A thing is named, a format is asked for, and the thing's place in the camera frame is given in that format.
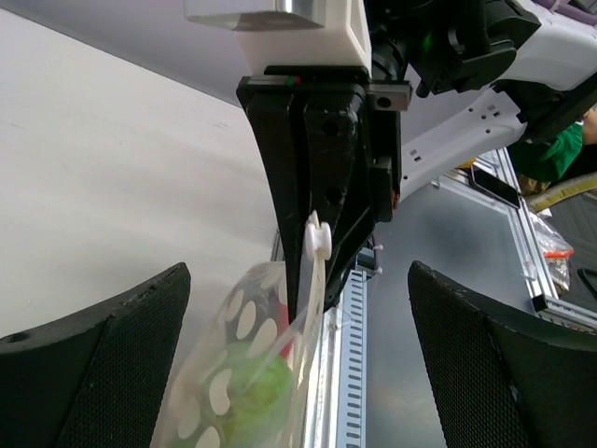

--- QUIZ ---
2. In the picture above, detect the green cloth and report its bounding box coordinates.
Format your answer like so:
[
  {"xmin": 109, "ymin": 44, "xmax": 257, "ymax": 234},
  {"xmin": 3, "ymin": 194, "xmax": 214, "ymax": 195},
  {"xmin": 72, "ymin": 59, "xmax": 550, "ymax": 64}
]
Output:
[{"xmin": 507, "ymin": 122, "xmax": 583, "ymax": 183}]

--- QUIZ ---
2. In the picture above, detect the light green round vegetable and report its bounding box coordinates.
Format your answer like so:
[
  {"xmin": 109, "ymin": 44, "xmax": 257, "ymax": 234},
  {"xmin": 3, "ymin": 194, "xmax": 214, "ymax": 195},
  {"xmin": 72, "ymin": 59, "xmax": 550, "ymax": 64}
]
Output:
[{"xmin": 221, "ymin": 343, "xmax": 293, "ymax": 447}]

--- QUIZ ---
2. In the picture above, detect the white slotted cable duct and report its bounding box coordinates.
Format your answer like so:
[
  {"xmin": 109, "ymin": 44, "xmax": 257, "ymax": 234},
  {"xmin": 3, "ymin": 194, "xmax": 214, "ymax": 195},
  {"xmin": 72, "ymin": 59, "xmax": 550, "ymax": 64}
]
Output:
[{"xmin": 335, "ymin": 270, "xmax": 368, "ymax": 448}]

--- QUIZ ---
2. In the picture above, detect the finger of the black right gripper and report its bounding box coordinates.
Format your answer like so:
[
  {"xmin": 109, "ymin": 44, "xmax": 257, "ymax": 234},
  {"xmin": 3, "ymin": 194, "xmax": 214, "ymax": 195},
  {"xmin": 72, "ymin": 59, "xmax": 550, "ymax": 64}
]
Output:
[
  {"xmin": 236, "ymin": 77, "xmax": 299, "ymax": 321},
  {"xmin": 302, "ymin": 83, "xmax": 401, "ymax": 308}
]

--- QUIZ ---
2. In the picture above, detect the red chili pepper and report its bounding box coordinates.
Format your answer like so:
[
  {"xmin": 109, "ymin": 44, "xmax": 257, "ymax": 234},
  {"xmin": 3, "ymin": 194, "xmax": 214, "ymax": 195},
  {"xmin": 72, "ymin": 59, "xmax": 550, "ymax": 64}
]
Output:
[{"xmin": 273, "ymin": 280, "xmax": 295, "ymax": 361}]

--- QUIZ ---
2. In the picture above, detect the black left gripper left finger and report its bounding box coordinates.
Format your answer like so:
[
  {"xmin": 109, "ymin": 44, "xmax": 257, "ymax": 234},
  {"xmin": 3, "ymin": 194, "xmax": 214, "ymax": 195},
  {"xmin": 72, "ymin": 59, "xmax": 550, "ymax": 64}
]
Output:
[{"xmin": 1, "ymin": 263, "xmax": 191, "ymax": 447}]

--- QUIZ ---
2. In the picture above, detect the black smartphone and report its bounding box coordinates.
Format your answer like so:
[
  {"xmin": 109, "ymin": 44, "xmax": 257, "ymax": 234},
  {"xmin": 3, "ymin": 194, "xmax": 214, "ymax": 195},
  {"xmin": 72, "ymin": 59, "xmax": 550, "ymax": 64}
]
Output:
[{"xmin": 469, "ymin": 166, "xmax": 521, "ymax": 209}]

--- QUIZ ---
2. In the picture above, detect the clear zip top bag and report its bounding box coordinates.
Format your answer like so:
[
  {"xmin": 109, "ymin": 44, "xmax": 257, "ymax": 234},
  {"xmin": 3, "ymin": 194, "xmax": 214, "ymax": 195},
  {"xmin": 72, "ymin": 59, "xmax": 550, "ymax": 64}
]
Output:
[{"xmin": 160, "ymin": 214, "xmax": 332, "ymax": 447}]

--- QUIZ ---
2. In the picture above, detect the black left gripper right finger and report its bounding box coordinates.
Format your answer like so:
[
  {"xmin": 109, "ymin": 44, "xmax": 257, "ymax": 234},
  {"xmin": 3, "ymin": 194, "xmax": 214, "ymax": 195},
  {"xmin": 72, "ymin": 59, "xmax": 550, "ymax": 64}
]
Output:
[{"xmin": 408, "ymin": 261, "xmax": 596, "ymax": 447}]

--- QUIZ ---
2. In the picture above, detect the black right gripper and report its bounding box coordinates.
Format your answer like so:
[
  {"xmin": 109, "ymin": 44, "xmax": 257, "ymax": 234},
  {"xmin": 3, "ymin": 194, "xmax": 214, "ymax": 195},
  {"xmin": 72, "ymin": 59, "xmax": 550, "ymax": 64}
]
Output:
[{"xmin": 364, "ymin": 1, "xmax": 541, "ymax": 112}]

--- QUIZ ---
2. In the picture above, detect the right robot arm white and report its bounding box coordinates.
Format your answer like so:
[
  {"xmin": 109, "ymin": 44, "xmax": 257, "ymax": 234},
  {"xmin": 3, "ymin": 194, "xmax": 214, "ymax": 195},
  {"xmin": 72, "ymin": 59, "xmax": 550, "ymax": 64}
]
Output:
[{"xmin": 237, "ymin": 1, "xmax": 596, "ymax": 318}]

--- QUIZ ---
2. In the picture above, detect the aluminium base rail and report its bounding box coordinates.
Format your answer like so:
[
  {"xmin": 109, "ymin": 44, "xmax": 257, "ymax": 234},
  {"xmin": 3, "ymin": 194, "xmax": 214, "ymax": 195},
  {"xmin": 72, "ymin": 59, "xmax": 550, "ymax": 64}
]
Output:
[{"xmin": 300, "ymin": 153, "xmax": 597, "ymax": 448}]

